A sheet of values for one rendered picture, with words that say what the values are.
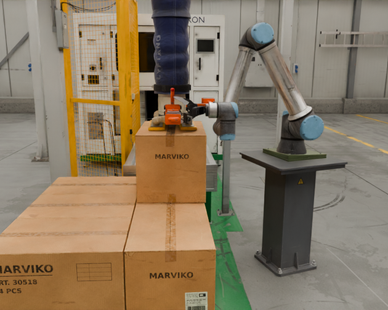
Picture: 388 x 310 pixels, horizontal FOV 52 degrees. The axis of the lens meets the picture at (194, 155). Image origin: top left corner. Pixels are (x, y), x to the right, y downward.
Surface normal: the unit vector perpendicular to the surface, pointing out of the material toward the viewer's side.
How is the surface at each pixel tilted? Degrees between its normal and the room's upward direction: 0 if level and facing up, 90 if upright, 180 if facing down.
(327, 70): 90
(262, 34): 80
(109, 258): 90
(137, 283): 90
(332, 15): 90
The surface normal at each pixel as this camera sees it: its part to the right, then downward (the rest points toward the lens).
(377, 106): 0.04, 0.21
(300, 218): 0.37, 0.20
